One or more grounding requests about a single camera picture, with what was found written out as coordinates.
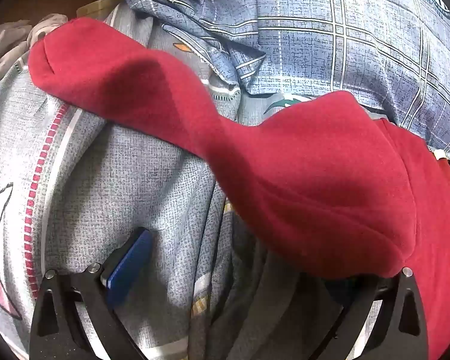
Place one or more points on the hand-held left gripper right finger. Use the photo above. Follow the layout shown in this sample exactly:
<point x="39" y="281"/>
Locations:
<point x="354" y="320"/>

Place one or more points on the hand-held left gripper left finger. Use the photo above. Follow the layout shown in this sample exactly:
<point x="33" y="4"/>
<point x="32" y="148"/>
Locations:
<point x="129" y="266"/>

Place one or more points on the red knit garment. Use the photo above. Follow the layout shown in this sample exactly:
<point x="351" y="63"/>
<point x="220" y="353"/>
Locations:
<point x="307" y="172"/>

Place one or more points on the grey printed bedsheet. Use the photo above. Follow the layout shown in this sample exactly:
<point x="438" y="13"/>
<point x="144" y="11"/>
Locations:
<point x="135" y="180"/>

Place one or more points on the light grey crumpled cloth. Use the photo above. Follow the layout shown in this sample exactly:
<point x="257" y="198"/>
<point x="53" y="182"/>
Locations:
<point x="11" y="45"/>

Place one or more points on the blue plaid pillow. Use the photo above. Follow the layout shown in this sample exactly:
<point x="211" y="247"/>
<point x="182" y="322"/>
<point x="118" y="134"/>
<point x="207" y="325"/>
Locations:
<point x="322" y="33"/>

